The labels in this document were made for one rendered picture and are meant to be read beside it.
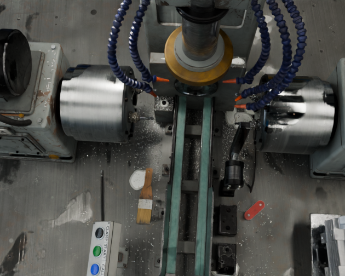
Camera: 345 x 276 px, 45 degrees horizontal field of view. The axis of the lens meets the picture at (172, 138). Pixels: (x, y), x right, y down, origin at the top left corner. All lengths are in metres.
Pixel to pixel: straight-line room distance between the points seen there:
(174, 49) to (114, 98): 0.27
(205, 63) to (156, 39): 0.38
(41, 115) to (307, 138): 0.79
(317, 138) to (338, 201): 0.37
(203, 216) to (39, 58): 0.72
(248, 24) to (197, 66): 0.32
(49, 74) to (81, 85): 0.11
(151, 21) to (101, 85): 0.25
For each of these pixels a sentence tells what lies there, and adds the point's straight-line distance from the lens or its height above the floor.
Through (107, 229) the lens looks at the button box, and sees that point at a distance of 1.23.
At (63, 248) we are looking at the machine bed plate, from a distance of 1.55.
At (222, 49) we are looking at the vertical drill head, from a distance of 1.09.
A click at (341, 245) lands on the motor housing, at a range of 1.31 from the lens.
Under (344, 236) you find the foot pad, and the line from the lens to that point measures 1.30.
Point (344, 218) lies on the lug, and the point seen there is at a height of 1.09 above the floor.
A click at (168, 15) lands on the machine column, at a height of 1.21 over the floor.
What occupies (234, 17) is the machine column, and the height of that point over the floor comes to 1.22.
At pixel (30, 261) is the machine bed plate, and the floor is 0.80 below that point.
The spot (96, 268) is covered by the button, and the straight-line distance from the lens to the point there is 1.23.
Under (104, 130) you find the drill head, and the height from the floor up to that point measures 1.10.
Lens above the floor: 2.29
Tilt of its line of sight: 71 degrees down
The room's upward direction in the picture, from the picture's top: 4 degrees counter-clockwise
